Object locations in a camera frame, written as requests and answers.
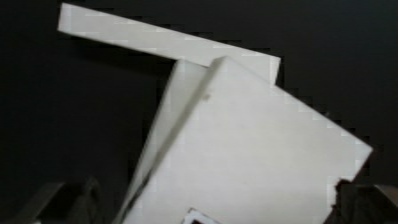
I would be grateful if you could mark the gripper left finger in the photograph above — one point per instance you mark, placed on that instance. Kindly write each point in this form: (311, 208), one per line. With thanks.
(64, 204)

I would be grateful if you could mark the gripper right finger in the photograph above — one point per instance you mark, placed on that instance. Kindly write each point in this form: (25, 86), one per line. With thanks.
(366, 204)

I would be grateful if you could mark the white cabinet top block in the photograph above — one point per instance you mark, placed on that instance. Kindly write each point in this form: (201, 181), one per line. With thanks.
(245, 154)

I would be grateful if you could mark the white U-shaped fence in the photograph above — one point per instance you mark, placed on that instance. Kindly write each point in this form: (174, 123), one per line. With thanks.
(146, 38)

